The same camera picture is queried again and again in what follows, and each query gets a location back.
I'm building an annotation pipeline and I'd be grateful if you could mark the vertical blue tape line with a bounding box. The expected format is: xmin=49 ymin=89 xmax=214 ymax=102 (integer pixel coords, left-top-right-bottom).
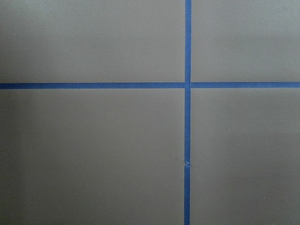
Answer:
xmin=184 ymin=0 xmax=192 ymax=225

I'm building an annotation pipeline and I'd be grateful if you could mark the horizontal blue tape line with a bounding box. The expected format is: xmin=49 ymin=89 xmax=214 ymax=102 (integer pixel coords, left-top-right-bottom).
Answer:
xmin=0 ymin=82 xmax=300 ymax=90

